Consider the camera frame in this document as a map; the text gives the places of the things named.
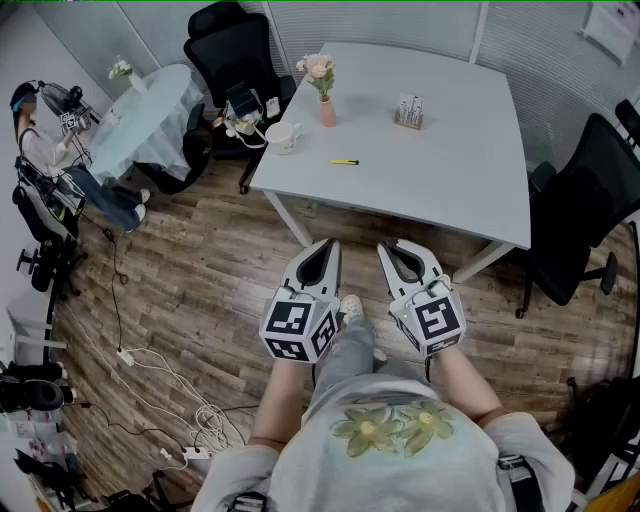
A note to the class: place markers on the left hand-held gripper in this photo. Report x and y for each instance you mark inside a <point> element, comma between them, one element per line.
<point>285,320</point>

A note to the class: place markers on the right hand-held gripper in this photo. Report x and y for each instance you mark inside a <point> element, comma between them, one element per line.
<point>435,320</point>

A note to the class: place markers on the person's right forearm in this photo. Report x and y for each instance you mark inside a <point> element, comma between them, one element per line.
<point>465,385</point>

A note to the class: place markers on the person's left forearm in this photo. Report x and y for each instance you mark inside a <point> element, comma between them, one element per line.
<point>280,400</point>

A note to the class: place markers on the person's white shoe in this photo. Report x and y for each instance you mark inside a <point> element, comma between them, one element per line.
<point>351,304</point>

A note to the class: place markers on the white table leg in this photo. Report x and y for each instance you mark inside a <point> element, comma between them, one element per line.
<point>485,260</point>
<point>290,220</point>

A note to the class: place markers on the person's grey trousers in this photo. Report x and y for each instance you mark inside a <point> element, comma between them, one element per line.
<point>350,360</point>

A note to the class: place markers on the white mug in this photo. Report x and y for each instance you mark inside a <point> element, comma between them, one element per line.
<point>281,137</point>

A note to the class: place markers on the wooden card holder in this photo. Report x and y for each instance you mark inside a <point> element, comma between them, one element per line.
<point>409,117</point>

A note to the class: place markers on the pink vase with flowers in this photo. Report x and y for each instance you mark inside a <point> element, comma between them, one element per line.
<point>327,112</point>

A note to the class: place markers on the black mesh office chair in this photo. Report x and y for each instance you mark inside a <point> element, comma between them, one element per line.
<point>575,225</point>

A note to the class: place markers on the white phone case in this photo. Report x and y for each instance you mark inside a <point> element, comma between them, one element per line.
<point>273,107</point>

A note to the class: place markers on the small dark chair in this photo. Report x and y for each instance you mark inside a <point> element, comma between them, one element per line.
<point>195,145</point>

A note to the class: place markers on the dark box device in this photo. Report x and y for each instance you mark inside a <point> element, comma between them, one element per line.
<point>241,100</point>

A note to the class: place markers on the person's grey flower shirt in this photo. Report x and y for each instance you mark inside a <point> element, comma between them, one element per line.
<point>390,475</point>

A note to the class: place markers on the white plug adapter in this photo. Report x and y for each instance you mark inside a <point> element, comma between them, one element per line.
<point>125,357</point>

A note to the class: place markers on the round table with blue cloth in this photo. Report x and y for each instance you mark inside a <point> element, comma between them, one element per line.
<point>145,120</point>

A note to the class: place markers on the black high-back office chair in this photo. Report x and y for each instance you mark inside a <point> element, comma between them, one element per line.
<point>230,50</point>

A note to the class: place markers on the white vase with flowers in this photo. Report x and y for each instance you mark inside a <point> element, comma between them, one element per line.
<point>134,80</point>

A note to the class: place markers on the white metal rack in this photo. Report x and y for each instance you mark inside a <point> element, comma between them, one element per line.
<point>30,340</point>

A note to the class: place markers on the black standing fan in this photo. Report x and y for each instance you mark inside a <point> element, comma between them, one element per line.
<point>55,97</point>

